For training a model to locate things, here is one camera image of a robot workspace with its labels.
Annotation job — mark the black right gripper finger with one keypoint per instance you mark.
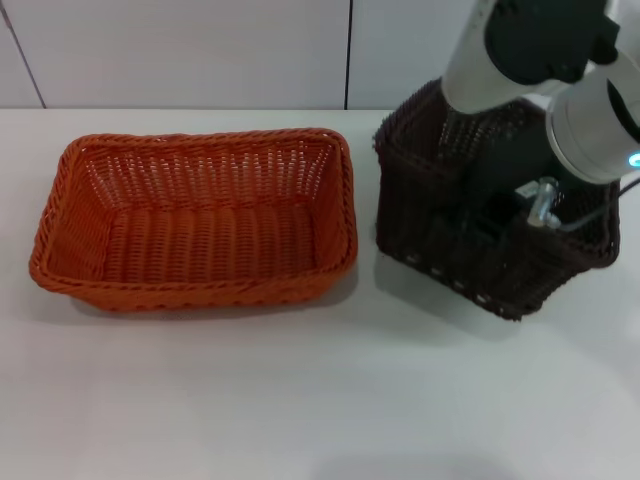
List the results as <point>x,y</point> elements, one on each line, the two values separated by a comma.
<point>475,230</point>

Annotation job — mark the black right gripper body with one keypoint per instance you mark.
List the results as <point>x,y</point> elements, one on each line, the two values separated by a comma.
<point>500,170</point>

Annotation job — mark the dark brown woven wicker basket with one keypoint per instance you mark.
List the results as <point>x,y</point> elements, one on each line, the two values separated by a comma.
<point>425,200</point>

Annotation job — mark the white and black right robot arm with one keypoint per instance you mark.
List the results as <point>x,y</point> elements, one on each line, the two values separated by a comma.
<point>590,130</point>

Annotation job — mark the orange woven wicker basket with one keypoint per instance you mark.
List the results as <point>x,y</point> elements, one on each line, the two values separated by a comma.
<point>210,235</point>

